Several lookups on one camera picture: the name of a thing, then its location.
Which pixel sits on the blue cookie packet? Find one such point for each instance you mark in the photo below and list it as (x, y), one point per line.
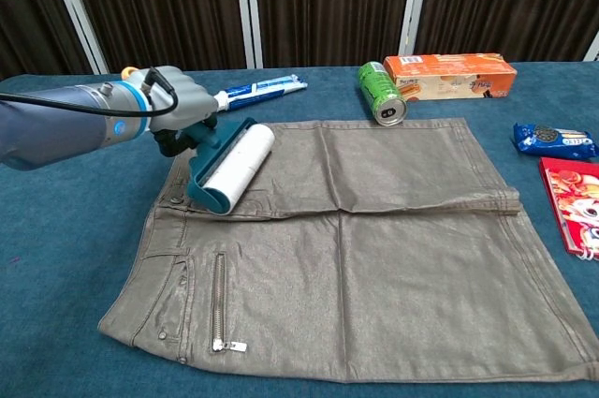
(552, 140)

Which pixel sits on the grey shiny skirt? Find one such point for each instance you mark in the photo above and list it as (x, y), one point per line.
(355, 253)

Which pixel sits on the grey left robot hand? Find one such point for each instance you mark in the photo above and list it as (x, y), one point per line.
(185, 100)

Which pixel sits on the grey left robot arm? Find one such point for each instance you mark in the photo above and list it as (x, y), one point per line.
(61, 124)

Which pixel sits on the white partition frame post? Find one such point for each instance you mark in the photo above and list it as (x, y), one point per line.
(592, 49)
(77, 9)
(248, 7)
(414, 2)

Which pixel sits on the blue white toothpaste tube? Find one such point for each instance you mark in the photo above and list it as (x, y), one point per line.
(262, 88)

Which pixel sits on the green drink can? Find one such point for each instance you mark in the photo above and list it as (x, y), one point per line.
(380, 93)

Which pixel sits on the orange cardboard box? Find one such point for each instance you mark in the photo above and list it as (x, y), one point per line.
(449, 76)

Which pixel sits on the dark brown curtain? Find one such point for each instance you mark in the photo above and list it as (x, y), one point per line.
(327, 4)

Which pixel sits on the red spiral notebook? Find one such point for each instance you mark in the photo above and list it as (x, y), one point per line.
(573, 206)

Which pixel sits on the teal lint roller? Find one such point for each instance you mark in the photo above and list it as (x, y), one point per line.
(229, 168)

